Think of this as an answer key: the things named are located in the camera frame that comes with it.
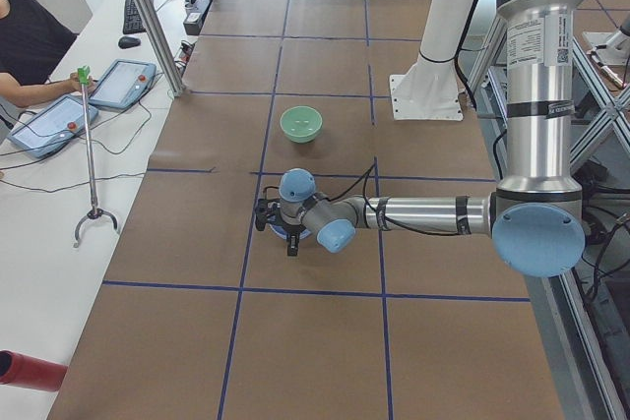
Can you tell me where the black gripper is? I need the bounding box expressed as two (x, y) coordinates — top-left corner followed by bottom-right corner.
(274, 213), (303, 257)

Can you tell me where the blue bowl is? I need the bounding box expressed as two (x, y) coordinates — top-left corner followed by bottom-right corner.
(271, 224), (311, 239)

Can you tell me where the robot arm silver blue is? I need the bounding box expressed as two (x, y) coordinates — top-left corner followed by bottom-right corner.
(256, 0), (585, 277)

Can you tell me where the green bowl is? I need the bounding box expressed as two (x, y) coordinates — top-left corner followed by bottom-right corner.
(280, 105), (323, 144)

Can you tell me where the far teach pendant tablet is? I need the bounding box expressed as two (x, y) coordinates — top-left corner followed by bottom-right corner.
(89, 59), (157, 110)

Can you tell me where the teach pendant tablet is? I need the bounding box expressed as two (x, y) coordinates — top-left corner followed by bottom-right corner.
(8, 94), (85, 158)
(89, 59), (157, 110)

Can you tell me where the black computer mouse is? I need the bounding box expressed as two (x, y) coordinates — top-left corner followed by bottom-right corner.
(118, 35), (141, 49)

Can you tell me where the near teach pendant tablet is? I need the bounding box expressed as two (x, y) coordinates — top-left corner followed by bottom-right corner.
(8, 94), (85, 158)

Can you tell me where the black keyboard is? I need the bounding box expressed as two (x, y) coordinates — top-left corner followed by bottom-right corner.
(122, 0), (146, 35)

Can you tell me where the red cylinder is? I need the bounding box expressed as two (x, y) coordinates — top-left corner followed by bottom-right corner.
(1, 350), (68, 391)

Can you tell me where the person in black shirt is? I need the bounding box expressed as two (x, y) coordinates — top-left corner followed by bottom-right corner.
(1, 0), (81, 108)

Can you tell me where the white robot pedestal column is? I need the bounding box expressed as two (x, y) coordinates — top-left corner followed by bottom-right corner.
(390, 0), (473, 121)

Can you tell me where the green handled reacher grabber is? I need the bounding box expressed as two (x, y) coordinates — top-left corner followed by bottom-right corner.
(73, 66), (119, 249)

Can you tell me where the aluminium frame post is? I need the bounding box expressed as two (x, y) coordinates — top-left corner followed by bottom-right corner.
(134, 0), (185, 97)

